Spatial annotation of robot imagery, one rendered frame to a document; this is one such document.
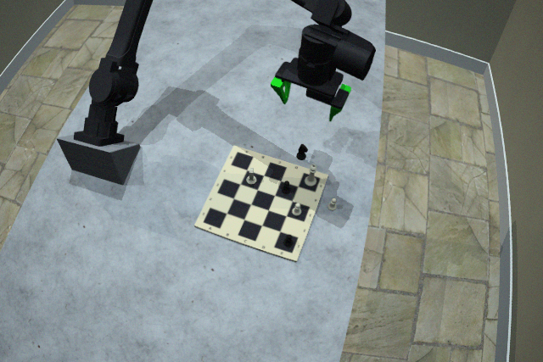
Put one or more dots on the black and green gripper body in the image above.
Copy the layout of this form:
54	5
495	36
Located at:
314	77

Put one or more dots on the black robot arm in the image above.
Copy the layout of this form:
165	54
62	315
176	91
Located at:
110	86

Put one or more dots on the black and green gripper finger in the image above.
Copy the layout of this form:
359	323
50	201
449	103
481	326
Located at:
277	85
333	110

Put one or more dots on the chessboard with pieces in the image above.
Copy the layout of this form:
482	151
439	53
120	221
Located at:
260	216

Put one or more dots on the white pawn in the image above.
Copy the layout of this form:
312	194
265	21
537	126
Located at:
332	206
296	211

